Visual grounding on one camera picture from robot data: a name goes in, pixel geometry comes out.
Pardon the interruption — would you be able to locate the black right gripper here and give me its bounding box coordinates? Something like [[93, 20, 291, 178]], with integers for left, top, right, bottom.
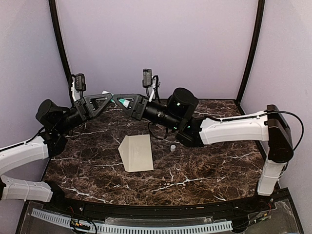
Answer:
[[112, 94, 181, 131]]

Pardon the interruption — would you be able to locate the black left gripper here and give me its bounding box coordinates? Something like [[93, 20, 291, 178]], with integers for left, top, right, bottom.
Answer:
[[55, 93, 113, 135]]

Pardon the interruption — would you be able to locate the small glue bottle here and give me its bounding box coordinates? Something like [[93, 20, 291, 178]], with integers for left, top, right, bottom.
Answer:
[[102, 90, 130, 108]]

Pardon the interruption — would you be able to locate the cream envelope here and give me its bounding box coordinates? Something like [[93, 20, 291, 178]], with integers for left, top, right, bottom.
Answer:
[[118, 135, 154, 173]]

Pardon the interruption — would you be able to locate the grey glue bottle cap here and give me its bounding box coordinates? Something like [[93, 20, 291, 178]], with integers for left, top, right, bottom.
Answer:
[[170, 145, 176, 152]]

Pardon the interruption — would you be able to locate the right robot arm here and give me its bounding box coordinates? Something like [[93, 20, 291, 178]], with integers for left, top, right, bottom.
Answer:
[[113, 87, 296, 212]]

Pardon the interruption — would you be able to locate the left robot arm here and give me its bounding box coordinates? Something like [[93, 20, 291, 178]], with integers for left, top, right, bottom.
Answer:
[[0, 93, 113, 213]]

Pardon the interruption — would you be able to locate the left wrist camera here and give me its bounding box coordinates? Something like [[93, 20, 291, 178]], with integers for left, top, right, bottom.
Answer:
[[69, 73, 86, 102]]

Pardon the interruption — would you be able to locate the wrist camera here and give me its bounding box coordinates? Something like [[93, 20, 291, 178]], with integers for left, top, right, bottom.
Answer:
[[69, 73, 86, 102], [142, 68, 161, 103]]

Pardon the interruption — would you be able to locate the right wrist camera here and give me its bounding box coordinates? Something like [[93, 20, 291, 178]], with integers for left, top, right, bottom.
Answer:
[[142, 68, 161, 103]]

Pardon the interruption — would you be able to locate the black front rail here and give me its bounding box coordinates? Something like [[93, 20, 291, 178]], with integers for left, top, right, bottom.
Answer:
[[39, 188, 290, 220]]

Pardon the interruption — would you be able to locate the black corner frame post left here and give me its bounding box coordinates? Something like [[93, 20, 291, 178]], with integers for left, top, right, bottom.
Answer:
[[48, 0, 74, 105]]

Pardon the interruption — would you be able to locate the black corner frame post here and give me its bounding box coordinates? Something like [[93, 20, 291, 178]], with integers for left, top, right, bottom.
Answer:
[[235, 0, 265, 105], [48, 0, 74, 105]]

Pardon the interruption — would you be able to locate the white slotted cable duct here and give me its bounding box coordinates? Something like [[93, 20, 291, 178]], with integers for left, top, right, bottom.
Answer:
[[31, 209, 233, 234]]

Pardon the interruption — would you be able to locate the black corner frame post right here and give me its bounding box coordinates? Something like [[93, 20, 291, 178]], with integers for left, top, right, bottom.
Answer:
[[235, 0, 265, 105]]

